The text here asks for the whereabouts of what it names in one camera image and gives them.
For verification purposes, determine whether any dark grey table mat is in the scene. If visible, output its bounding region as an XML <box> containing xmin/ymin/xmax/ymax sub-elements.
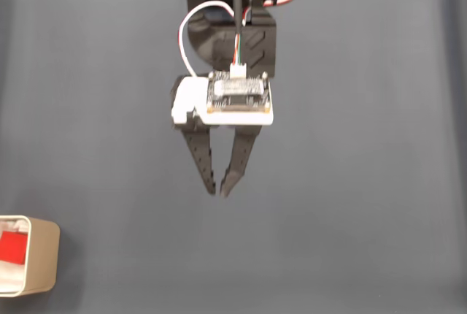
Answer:
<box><xmin>0</xmin><ymin>0</ymin><xmax>467</xmax><ymax>314</ymax></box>

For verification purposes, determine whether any camera board on white mount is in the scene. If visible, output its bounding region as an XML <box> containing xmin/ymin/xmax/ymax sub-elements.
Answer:
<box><xmin>170</xmin><ymin>69</ymin><xmax>274</xmax><ymax>126</ymax></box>

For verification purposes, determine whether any red cube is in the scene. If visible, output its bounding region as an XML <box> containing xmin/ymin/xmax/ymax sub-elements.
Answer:
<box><xmin>0</xmin><ymin>231</ymin><xmax>29</xmax><ymax>266</ymax></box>

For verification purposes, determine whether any beige box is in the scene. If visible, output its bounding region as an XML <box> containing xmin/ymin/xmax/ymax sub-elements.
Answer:
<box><xmin>0</xmin><ymin>215</ymin><xmax>61</xmax><ymax>297</ymax></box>

